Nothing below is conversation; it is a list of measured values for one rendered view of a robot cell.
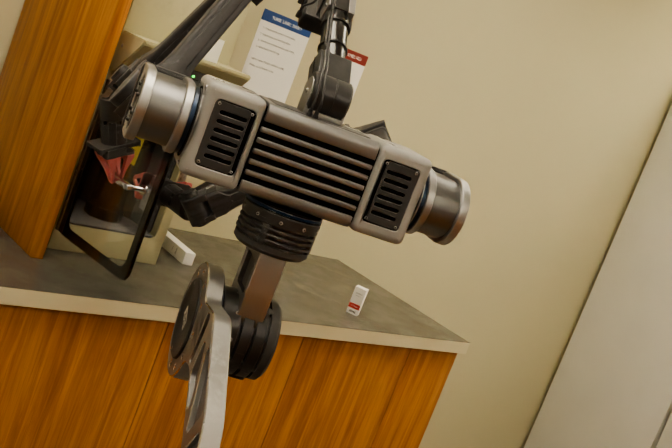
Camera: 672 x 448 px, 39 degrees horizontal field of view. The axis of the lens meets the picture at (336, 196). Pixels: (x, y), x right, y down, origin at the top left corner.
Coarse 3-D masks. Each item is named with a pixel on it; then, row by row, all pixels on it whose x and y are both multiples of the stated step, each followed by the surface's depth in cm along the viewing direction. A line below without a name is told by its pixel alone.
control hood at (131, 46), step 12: (132, 36) 226; (120, 48) 229; (132, 48) 225; (144, 48) 223; (120, 60) 228; (132, 60) 227; (204, 60) 234; (204, 72) 237; (216, 72) 238; (228, 72) 239; (240, 72) 242; (240, 84) 244
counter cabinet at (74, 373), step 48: (0, 336) 207; (48, 336) 214; (96, 336) 222; (144, 336) 231; (288, 336) 261; (0, 384) 211; (48, 384) 219; (96, 384) 227; (144, 384) 236; (240, 384) 256; (288, 384) 267; (336, 384) 280; (384, 384) 294; (432, 384) 309; (0, 432) 215; (48, 432) 223; (96, 432) 232; (144, 432) 241; (240, 432) 262; (288, 432) 274; (336, 432) 287; (384, 432) 302
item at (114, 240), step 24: (144, 144) 218; (96, 168) 229; (120, 168) 223; (144, 168) 217; (96, 192) 228; (120, 192) 222; (72, 216) 233; (96, 216) 226; (120, 216) 220; (144, 216) 215; (72, 240) 231; (96, 240) 225; (120, 240) 219; (120, 264) 218
